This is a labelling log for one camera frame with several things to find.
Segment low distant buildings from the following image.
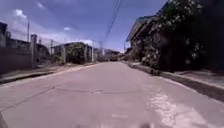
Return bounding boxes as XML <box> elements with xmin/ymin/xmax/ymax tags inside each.
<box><xmin>94</xmin><ymin>47</ymin><xmax>125</xmax><ymax>63</ymax></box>

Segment grey concrete road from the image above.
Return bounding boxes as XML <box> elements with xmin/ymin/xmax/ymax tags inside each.
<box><xmin>0</xmin><ymin>61</ymin><xmax>224</xmax><ymax>128</ymax></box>

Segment house with gate posts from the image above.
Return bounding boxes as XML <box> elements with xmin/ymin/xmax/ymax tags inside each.
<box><xmin>49</xmin><ymin>41</ymin><xmax>96</xmax><ymax>65</ymax></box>

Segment building with green roof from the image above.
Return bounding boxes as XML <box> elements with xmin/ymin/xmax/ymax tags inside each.
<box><xmin>125</xmin><ymin>14</ymin><xmax>162</xmax><ymax>63</ymax></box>

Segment dark leafy bushes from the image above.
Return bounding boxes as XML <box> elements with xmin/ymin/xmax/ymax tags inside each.
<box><xmin>130</xmin><ymin>0</ymin><xmax>224</xmax><ymax>74</ymax></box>

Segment raised concrete sidewalk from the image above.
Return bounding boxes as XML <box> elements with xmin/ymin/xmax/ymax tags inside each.
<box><xmin>0</xmin><ymin>62</ymin><xmax>98</xmax><ymax>85</ymax></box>

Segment concrete sidewalk with kerb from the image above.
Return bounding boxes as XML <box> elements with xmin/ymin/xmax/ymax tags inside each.
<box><xmin>121</xmin><ymin>60</ymin><xmax>224</xmax><ymax>103</ymax></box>

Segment pole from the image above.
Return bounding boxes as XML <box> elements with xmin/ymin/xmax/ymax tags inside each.
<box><xmin>26</xmin><ymin>21</ymin><xmax>31</xmax><ymax>43</ymax></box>

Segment overhead wires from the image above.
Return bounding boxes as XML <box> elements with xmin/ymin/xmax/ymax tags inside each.
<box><xmin>102</xmin><ymin>0</ymin><xmax>123</xmax><ymax>44</ymax></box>

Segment grey concrete wall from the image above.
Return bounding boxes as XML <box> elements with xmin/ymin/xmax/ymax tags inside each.
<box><xmin>0</xmin><ymin>21</ymin><xmax>38</xmax><ymax>75</ymax></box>

